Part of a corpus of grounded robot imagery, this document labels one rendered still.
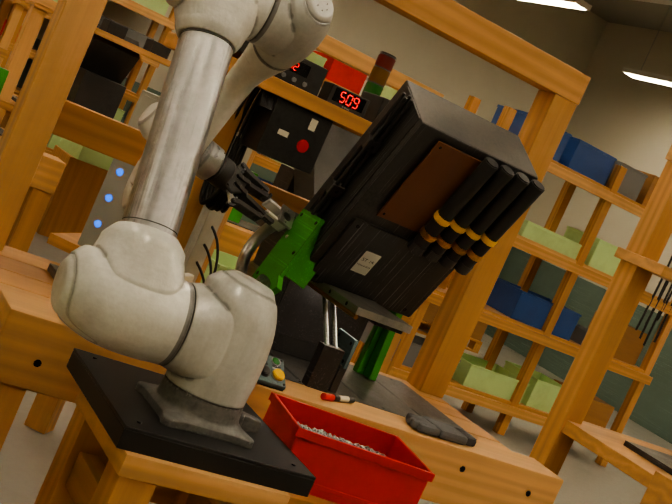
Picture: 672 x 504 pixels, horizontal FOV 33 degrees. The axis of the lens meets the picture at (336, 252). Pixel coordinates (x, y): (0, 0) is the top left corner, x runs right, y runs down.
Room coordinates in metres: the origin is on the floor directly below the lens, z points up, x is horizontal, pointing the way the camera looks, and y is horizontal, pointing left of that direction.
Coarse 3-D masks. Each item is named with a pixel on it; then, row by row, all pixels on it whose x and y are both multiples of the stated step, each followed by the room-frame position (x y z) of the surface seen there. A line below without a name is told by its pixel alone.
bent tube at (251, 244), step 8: (288, 208) 2.79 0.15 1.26; (280, 216) 2.76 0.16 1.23; (288, 216) 2.79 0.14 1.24; (264, 224) 2.81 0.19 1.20; (288, 224) 2.76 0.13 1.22; (256, 232) 2.82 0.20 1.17; (264, 232) 2.81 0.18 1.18; (272, 232) 2.81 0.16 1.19; (248, 240) 2.82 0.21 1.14; (256, 240) 2.81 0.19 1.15; (248, 248) 2.81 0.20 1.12; (256, 248) 2.82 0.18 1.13; (240, 256) 2.80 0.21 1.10; (248, 256) 2.80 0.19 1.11; (240, 264) 2.78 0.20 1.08
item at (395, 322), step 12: (312, 288) 2.79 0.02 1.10; (324, 288) 2.74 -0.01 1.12; (336, 288) 2.75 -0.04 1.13; (336, 300) 2.67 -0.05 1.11; (348, 300) 2.63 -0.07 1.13; (360, 300) 2.72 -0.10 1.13; (348, 312) 2.61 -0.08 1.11; (360, 312) 2.59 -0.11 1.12; (372, 312) 2.60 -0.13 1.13; (384, 312) 2.69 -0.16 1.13; (384, 324) 2.62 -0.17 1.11; (396, 324) 2.64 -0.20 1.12; (408, 324) 2.67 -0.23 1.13
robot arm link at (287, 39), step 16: (288, 0) 2.13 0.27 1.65; (304, 0) 2.11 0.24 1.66; (320, 0) 2.13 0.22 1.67; (272, 16) 2.11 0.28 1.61; (288, 16) 2.12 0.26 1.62; (304, 16) 2.11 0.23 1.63; (320, 16) 2.12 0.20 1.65; (272, 32) 2.13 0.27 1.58; (288, 32) 2.13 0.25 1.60; (304, 32) 2.13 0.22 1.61; (320, 32) 2.14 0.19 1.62; (256, 48) 2.23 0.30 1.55; (272, 48) 2.17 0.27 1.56; (288, 48) 2.17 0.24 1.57; (304, 48) 2.17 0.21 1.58; (272, 64) 2.23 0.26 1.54; (288, 64) 2.23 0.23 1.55
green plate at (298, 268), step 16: (304, 224) 2.74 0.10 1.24; (320, 224) 2.69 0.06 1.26; (288, 240) 2.74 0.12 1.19; (304, 240) 2.69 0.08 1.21; (272, 256) 2.75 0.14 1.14; (288, 256) 2.70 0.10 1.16; (304, 256) 2.71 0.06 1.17; (256, 272) 2.76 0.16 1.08; (272, 272) 2.70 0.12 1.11; (288, 272) 2.69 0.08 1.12; (304, 272) 2.71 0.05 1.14
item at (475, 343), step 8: (432, 304) 12.45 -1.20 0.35; (432, 312) 12.47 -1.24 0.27; (424, 320) 12.44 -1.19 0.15; (432, 320) 12.50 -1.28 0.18; (424, 328) 12.91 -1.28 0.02; (480, 328) 12.92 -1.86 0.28; (472, 336) 12.88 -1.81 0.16; (480, 336) 12.95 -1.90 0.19; (472, 344) 12.92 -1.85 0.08; (480, 344) 12.94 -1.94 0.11
